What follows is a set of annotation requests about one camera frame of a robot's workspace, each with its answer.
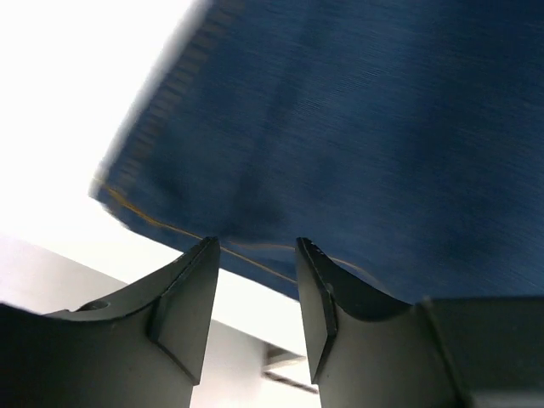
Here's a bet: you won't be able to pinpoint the blue denim trousers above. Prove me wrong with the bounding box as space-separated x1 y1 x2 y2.
95 1 543 303

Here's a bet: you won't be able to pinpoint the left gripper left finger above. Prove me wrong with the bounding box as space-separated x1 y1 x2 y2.
1 237 220 407

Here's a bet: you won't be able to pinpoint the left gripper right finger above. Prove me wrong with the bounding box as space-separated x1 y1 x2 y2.
296 238 543 408

